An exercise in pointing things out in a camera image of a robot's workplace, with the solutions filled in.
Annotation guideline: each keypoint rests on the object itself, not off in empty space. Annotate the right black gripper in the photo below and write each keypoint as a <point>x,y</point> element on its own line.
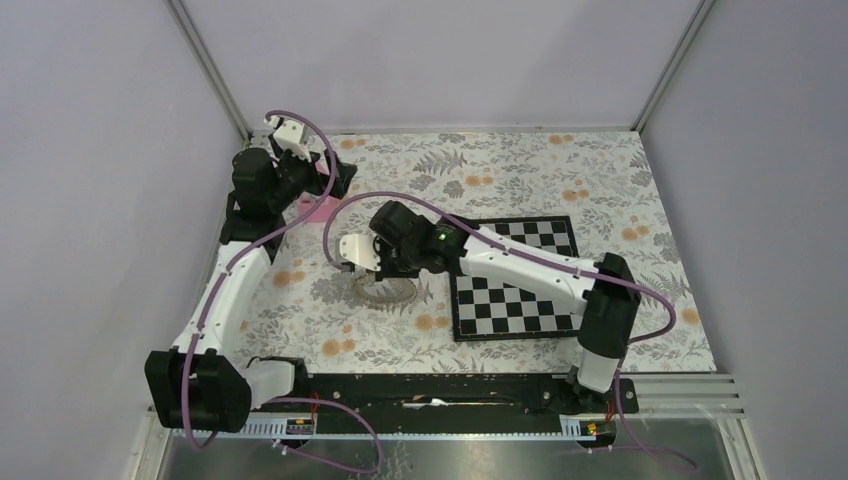
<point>381,247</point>

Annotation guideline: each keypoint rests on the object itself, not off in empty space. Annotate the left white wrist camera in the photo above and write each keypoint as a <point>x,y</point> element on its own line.
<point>288,136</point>

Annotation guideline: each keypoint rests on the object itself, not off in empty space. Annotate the floral patterned table mat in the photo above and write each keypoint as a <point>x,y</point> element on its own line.
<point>339,319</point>

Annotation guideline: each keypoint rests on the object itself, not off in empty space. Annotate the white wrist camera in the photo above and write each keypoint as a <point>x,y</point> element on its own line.
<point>360,251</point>
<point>288,136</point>

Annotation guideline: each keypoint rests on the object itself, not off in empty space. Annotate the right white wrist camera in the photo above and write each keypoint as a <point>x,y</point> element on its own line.
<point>360,251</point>

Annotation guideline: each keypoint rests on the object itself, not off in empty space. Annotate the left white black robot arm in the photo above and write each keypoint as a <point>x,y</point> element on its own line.
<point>195,382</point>

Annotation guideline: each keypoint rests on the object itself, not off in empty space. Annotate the black white chessboard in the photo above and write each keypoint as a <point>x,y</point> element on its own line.
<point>489,308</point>

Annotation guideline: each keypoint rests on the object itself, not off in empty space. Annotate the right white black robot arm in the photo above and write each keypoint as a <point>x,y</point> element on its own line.
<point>602,293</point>

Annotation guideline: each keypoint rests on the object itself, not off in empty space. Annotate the pink metronome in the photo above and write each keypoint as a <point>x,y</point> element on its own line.
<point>316,206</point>

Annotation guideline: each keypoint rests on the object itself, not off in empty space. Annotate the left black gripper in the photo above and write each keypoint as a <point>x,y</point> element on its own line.
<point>318,180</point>

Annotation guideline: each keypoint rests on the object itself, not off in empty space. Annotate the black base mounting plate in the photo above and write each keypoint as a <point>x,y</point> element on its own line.
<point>364,395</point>

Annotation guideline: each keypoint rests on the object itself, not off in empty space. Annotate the grey slotted cable duct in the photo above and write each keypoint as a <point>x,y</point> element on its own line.
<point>414,425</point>

